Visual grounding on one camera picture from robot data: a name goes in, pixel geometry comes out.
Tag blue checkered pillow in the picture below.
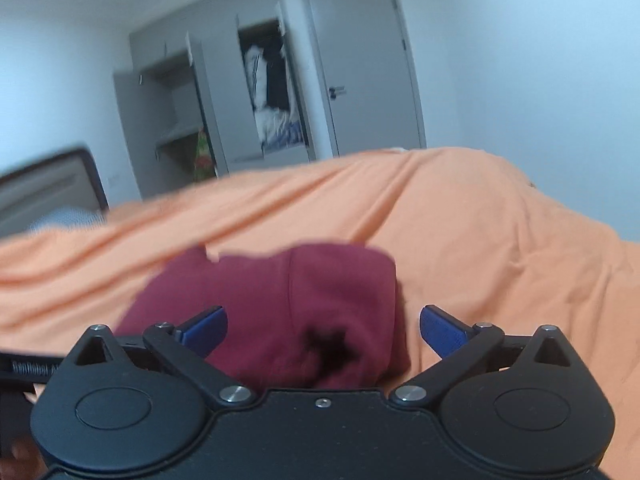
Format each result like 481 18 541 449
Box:
28 207 104 232

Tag orange bed cover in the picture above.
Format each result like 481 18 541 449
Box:
1 148 639 479

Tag white wall socket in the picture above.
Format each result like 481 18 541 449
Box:
107 174 122 188

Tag white puffer jacket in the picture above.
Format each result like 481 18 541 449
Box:
244 46 268 110

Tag brown beige padded headboard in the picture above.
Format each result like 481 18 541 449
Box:
1 146 108 237

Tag grey room door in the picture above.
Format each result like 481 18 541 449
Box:
303 0 425 156

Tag colourful printed bag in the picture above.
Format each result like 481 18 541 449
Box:
193 129 216 182

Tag black door handle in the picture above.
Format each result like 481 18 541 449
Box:
329 86 346 100

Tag white folded clothes pile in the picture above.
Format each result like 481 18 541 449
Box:
254 106 290 145

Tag grey open wardrobe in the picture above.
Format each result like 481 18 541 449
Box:
113 0 314 198

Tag dark red knit sweater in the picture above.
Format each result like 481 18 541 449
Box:
116 244 410 391

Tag dark hanging clothes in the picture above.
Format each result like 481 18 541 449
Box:
262 34 291 112

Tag blue striped blanket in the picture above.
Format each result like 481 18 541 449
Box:
262 119 305 152

